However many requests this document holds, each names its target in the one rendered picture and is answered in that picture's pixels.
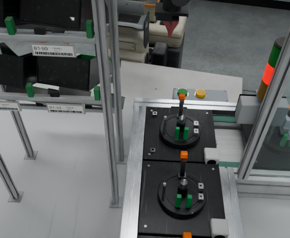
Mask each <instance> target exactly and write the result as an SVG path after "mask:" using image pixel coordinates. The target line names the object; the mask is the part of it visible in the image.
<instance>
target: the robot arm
mask: <svg viewBox="0 0 290 238"><path fill-rule="evenodd" d="M189 1H190V0H163V2H156V4H155V16H156V20H160V21H163V22H164V24H165V27H166V29H167V32H168V37H169V38H170V37H171V35H172V33H173V30H174V29H175V28H176V26H177V25H178V23H179V16H181V17H187V18H188V17H189V7H188V3H189Z"/></svg>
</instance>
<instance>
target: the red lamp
mask: <svg viewBox="0 0 290 238"><path fill-rule="evenodd" d="M273 71H274V68H273V67H271V66H270V65H269V63H268V62H267V65H266V68H265V71H264V74H263V77H262V80H263V82H264V83H265V84H267V85H269V82H270V79H271V76H272V74H273Z"/></svg>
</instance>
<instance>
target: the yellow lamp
mask: <svg viewBox="0 0 290 238"><path fill-rule="evenodd" d="M267 87H268V85H267V84H265V83H264V82H263V80H261V83H260V86H259V89H258V92H257V96H258V98H259V99H260V100H263V98H264V95H265V93H266V90H267Z"/></svg>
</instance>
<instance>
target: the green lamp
mask: <svg viewBox="0 0 290 238"><path fill-rule="evenodd" d="M280 52H281V49H279V48H277V47H276V46H275V44H273V48H272V51H271V54H270V57H269V59H268V63H269V65H270V66H271V67H273V68H275V65H276V62H277V60H278V57H279V55H280Z"/></svg>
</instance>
